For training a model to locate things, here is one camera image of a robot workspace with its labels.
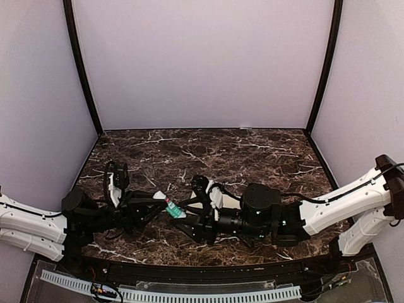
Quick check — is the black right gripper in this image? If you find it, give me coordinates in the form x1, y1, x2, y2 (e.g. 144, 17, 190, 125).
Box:
169, 196, 268, 246

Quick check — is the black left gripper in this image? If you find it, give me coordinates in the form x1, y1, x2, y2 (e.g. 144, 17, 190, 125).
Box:
86, 189, 169, 235

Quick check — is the green white glue stick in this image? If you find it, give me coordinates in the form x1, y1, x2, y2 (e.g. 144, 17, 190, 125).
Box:
165, 197, 186, 219

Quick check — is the white glue stick cap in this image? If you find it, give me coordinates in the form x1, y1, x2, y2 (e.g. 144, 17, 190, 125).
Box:
153, 191, 167, 199

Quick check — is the cream paper envelope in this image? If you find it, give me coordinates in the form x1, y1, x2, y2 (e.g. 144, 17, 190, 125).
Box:
223, 195, 241, 210

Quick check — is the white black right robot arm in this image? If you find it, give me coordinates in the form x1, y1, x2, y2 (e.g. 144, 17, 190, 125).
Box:
171, 155, 403, 274

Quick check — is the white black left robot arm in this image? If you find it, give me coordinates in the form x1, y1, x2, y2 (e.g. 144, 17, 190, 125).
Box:
1, 187, 167, 275

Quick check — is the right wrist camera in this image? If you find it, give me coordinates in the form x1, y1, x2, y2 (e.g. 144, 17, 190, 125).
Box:
187, 175, 223, 222

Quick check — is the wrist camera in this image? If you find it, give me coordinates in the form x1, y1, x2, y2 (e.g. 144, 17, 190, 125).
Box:
187, 175, 223, 222
103, 160, 129, 208

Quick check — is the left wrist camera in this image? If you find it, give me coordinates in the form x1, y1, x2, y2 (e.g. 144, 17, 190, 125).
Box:
103, 160, 129, 208

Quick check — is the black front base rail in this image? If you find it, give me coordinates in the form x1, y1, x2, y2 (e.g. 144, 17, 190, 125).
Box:
31, 244, 379, 287

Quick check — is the white slotted cable duct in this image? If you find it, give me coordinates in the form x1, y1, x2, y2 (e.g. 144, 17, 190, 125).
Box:
40, 270, 302, 302

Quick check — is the black enclosure frame post left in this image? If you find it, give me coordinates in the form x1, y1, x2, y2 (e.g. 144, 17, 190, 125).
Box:
62, 0, 104, 136

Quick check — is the black enclosure frame post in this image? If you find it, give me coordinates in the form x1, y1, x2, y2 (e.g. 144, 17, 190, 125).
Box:
306, 0, 343, 134
62, 0, 104, 136

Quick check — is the black enclosure frame post right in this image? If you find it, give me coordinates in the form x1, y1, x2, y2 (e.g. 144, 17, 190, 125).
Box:
306, 0, 343, 134

